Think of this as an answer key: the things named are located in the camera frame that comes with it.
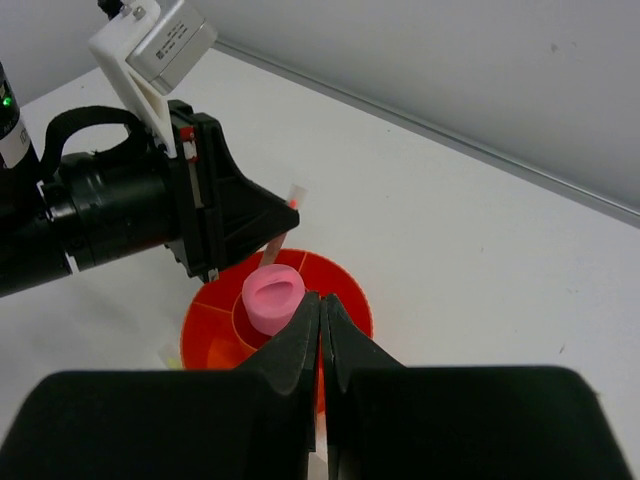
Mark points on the yellow thin pen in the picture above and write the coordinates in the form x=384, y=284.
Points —
x=170, y=357

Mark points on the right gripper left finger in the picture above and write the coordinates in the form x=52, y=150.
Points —
x=255, y=421

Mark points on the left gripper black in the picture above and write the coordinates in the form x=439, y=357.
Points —
x=221, y=216

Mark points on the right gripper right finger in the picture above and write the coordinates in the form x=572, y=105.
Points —
x=386, y=420

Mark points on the pink capped clear tube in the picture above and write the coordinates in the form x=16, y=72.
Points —
x=271, y=294

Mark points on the orange round divided container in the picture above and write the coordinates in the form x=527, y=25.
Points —
x=218, y=335

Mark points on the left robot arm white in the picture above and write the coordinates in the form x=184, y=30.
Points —
x=103, y=190

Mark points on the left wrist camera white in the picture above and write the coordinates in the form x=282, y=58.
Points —
x=145, y=51

